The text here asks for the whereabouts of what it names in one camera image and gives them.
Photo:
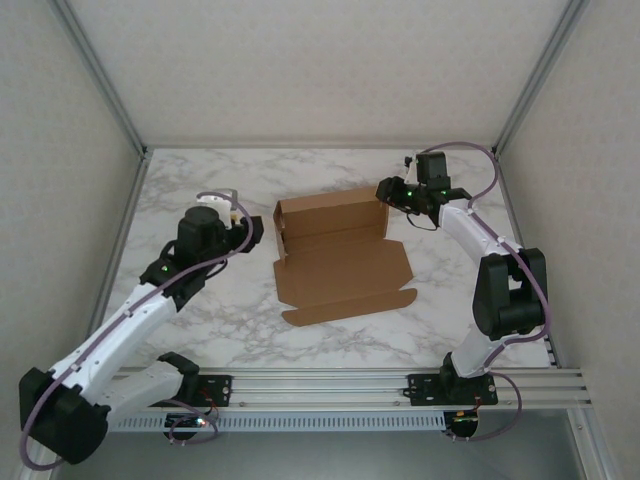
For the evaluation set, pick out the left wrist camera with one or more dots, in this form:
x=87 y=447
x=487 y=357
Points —
x=215 y=200

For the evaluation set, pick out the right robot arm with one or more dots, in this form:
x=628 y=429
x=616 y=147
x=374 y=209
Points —
x=505 y=300

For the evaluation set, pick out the wide aluminium base rail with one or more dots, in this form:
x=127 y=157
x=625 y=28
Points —
x=320 y=390

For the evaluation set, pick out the electronics board with lights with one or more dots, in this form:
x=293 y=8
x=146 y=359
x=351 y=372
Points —
x=187 y=421
x=465 y=422

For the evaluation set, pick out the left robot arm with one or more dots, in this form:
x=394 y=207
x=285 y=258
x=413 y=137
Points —
x=100 y=350

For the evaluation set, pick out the aluminium table end rail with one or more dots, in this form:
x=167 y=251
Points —
x=320 y=147

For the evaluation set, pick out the aluminium table side rail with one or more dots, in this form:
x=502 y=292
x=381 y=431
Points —
x=117 y=250
x=514 y=220

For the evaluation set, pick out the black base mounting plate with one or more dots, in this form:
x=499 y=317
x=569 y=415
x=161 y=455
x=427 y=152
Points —
x=425 y=387
x=220 y=387

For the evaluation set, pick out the brown cardboard box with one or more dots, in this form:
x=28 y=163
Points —
x=340 y=270

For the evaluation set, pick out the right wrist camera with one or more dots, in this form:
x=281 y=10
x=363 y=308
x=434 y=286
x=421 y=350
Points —
x=411 y=172

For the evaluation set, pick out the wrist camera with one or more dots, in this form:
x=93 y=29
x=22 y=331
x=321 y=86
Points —
x=411 y=172
x=215 y=200

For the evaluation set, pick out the aluminium frame post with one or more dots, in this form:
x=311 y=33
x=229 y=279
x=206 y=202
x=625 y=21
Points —
x=102 y=80
x=536 y=80

